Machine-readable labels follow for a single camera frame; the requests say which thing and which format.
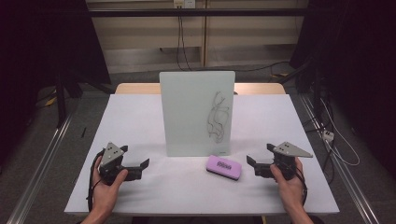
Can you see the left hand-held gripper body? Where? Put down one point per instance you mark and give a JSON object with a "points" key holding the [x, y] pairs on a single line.
{"points": [[110, 155]]}

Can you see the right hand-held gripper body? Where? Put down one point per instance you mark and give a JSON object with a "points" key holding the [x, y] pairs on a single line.
{"points": [[288, 151]]}

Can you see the purple whiteboard eraser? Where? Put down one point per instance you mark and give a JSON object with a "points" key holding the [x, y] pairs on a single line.
{"points": [[223, 167]]}

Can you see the person's right hand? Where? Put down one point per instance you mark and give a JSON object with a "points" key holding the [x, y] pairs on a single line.
{"points": [[291, 189]]}

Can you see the person's left hand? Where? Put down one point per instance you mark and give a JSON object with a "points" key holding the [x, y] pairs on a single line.
{"points": [[104, 196]]}

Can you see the white table mat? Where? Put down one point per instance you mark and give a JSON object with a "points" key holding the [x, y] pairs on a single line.
{"points": [[130, 124]]}

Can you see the small black stick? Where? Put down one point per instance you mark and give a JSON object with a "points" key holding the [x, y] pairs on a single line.
{"points": [[83, 132]]}

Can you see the white power strip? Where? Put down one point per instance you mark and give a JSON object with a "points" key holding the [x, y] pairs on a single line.
{"points": [[328, 135]]}

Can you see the wooden table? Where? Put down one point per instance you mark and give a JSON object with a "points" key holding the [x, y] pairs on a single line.
{"points": [[137, 88]]}

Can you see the frosted glass whiteboard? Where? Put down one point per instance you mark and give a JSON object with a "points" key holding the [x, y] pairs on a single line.
{"points": [[190, 118]]}

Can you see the black metal stand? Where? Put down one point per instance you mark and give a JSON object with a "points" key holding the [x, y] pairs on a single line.
{"points": [[61, 102]]}

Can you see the black curtain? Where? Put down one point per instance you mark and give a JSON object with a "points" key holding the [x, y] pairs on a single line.
{"points": [[358, 62], [40, 40]]}

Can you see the black horizontal bar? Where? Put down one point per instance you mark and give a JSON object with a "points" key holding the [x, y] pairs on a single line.
{"points": [[140, 12]]}

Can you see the aluminium floor rail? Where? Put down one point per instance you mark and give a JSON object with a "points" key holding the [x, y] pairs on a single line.
{"points": [[348, 183], [40, 168]]}

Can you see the white wall socket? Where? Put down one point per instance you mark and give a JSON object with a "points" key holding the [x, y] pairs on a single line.
{"points": [[184, 3]]}

